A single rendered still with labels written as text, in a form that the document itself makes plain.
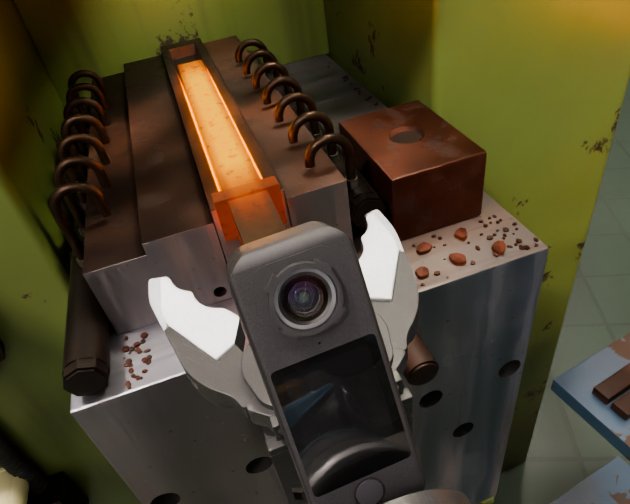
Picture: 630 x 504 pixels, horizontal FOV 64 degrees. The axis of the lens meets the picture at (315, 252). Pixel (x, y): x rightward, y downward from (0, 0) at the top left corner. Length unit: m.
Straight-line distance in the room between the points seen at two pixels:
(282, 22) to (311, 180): 0.48
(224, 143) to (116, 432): 0.24
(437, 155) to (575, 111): 0.29
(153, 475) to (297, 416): 0.30
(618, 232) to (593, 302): 0.37
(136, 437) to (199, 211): 0.18
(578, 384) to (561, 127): 0.30
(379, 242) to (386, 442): 0.13
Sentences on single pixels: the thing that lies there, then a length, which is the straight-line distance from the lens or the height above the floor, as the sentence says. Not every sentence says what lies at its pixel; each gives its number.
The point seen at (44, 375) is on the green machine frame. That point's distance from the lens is 0.67.
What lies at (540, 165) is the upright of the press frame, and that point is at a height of 0.84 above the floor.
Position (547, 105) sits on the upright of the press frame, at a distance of 0.66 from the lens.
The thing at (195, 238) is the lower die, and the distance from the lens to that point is 0.38.
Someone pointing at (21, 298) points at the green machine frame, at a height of 0.88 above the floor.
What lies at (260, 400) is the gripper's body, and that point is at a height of 1.01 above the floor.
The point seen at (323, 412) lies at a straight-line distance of 0.19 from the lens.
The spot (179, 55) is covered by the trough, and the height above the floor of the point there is 0.99.
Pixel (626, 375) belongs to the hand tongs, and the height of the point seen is 0.69.
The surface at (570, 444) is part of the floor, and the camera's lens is 1.42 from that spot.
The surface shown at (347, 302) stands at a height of 1.07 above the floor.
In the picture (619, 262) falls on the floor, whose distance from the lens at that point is 1.90.
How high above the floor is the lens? 1.20
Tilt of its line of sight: 40 degrees down
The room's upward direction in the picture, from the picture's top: 10 degrees counter-clockwise
